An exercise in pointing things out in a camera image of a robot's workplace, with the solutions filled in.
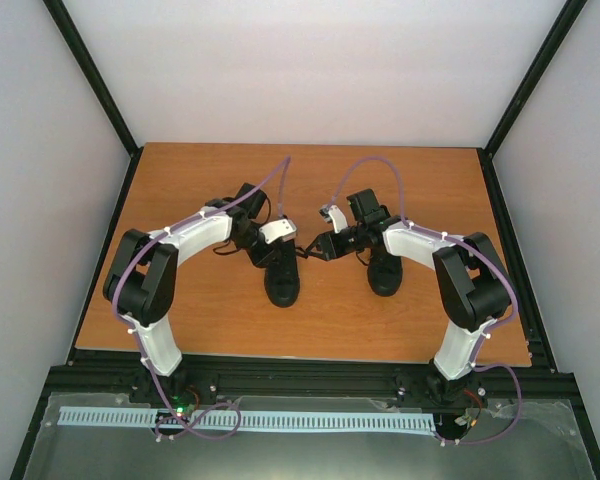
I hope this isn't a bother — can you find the black sneaker one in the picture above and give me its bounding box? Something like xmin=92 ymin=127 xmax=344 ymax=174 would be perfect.
xmin=264 ymin=240 xmax=308 ymax=308

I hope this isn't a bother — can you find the black sneaker with laces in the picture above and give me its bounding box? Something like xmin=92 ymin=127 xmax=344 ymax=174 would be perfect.
xmin=367 ymin=249 xmax=403 ymax=297

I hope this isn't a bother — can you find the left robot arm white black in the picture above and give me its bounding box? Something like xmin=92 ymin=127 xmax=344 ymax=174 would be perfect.
xmin=103 ymin=183 xmax=279 ymax=403

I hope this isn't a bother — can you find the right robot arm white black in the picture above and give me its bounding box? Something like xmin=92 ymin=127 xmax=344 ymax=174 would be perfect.
xmin=303 ymin=189 xmax=515 ymax=405

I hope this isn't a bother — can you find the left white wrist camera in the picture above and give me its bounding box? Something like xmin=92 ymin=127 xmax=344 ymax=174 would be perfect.
xmin=259 ymin=217 xmax=297 ymax=244

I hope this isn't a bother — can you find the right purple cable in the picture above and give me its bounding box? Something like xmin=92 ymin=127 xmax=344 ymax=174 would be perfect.
xmin=324 ymin=156 xmax=523 ymax=447

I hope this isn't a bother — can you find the white slotted cable duct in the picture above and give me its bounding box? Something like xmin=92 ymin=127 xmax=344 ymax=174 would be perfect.
xmin=57 ymin=406 xmax=435 ymax=435

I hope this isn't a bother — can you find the grey metal base plate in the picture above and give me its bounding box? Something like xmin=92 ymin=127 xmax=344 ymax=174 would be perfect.
xmin=19 ymin=394 xmax=595 ymax=479

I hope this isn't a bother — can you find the right black corner post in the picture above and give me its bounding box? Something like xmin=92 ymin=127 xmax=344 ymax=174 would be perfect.
xmin=482 ymin=0 xmax=589 ymax=156

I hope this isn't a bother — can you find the black corner post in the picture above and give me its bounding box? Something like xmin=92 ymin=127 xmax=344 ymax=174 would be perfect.
xmin=41 ymin=0 xmax=143 ymax=157
xmin=482 ymin=0 xmax=589 ymax=156

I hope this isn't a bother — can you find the left black corner post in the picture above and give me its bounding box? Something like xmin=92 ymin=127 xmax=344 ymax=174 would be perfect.
xmin=41 ymin=0 xmax=143 ymax=157

